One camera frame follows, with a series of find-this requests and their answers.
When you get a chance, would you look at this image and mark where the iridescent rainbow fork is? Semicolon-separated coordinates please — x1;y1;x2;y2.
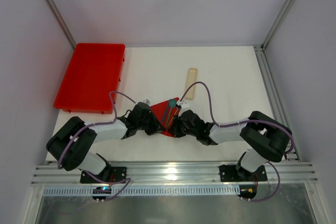
166;108;180;129

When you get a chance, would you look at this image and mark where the teal spoon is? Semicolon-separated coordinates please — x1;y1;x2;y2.
168;99;177;108

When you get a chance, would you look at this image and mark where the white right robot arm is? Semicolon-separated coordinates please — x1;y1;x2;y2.
167;110;292;181

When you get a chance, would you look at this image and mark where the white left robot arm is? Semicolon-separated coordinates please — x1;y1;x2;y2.
46;102;165;184

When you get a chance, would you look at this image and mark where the beige utensil holder tray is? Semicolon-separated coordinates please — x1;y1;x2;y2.
184;68;198;100

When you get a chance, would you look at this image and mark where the red plastic tray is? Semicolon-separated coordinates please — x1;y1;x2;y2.
54;43;125;114

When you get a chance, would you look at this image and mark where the left black controller board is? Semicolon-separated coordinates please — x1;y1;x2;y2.
91;186;111;202

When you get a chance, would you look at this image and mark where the black controller board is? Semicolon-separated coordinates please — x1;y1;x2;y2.
238;185;257;201
91;186;111;202

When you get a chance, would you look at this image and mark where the right black controller board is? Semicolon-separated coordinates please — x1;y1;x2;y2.
238;185;257;201

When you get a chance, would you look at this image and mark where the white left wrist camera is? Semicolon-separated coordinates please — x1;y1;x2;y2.
143;99;151;104

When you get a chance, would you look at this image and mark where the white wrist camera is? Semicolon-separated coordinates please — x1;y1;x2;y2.
143;99;151;104
176;100;190;113

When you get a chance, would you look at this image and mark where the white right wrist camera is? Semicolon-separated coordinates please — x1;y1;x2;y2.
176;100;190;113

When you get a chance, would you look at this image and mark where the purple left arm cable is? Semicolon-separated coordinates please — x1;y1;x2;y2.
56;91;144;214

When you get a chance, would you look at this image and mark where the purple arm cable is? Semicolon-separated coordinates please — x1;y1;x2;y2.
56;91;144;214
180;81;295;202

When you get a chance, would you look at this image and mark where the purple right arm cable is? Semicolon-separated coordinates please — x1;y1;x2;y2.
180;81;295;202

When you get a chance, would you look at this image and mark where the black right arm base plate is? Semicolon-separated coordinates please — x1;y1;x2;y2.
219;165;268;182

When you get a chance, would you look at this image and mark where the white slotted cable duct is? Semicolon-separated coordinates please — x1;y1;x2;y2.
42;184;239;197

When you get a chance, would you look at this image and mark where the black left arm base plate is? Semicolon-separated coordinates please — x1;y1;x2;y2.
80;166;127;184

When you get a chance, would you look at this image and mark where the aluminium right side rail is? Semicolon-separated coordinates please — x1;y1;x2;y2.
253;45;301;162

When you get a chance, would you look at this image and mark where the aluminium rail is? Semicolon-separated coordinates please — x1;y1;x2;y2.
31;161;318;186
253;45;301;162

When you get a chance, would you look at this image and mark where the aluminium front rail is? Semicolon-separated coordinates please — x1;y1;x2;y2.
31;161;318;186

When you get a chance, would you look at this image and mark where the left aluminium corner post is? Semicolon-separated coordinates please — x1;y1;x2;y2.
45;0;76;49

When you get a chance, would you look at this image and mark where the aluminium corner post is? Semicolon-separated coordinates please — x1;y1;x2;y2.
45;0;76;49
261;0;296;51

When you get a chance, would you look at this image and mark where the right aluminium corner post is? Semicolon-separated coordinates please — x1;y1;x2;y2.
261;0;296;51

